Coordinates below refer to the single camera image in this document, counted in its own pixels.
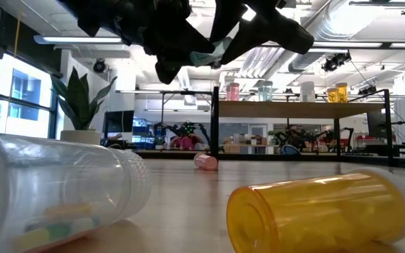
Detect large clear pill bottle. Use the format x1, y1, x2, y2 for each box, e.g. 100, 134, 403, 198
0, 132, 153, 253

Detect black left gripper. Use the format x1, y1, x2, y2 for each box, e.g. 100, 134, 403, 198
93, 0, 217, 85

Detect black ceiling track light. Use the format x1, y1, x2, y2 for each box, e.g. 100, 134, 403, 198
321, 51, 352, 73

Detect person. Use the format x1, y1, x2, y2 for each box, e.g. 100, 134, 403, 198
283, 125, 311, 151
169, 133, 205, 151

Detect linear ceiling light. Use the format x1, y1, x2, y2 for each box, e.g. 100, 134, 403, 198
33, 34, 405, 49

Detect black aluminium table frame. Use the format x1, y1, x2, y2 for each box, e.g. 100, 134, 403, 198
134, 149, 405, 170

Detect clear bottle blue pills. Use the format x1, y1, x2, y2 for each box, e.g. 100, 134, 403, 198
300, 81, 317, 103

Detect cardboard boxes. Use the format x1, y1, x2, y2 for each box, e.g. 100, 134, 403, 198
223, 135, 249, 154

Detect wooden shelf black frame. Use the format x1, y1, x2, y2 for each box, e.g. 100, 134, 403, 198
210, 86, 394, 166

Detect green snake plant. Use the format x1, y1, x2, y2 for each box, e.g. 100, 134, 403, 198
50, 66, 118, 131

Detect yellow hanging cable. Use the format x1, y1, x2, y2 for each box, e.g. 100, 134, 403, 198
13, 13, 21, 59

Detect blue black bag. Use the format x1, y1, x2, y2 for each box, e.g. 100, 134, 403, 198
280, 143, 301, 156

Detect black round overhead camera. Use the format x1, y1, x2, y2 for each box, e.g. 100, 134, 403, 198
93, 58, 107, 74

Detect black monitor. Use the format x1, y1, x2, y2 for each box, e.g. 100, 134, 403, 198
103, 110, 135, 134

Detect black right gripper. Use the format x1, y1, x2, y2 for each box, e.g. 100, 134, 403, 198
210, 0, 315, 66

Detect white plant pot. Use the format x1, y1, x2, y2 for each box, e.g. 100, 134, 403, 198
60, 129, 102, 150

